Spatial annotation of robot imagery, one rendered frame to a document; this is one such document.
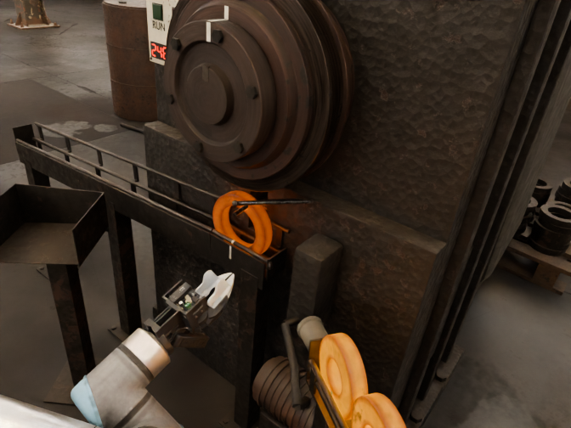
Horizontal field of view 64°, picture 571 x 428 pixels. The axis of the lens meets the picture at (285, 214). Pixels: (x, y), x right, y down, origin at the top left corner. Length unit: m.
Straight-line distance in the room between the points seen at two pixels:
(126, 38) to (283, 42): 3.03
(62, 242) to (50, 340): 0.66
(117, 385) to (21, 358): 1.13
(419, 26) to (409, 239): 0.42
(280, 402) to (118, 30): 3.25
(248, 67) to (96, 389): 0.62
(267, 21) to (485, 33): 0.39
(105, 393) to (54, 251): 0.62
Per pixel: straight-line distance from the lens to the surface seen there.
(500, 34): 0.90
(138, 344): 0.90
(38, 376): 1.92
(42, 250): 1.44
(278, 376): 1.13
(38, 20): 8.07
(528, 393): 2.09
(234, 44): 0.89
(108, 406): 0.90
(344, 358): 0.85
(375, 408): 0.77
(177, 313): 0.91
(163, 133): 1.43
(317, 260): 1.02
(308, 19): 0.88
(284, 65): 0.88
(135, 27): 3.83
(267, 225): 1.13
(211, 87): 0.94
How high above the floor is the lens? 1.40
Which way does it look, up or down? 31 degrees down
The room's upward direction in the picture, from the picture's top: 6 degrees clockwise
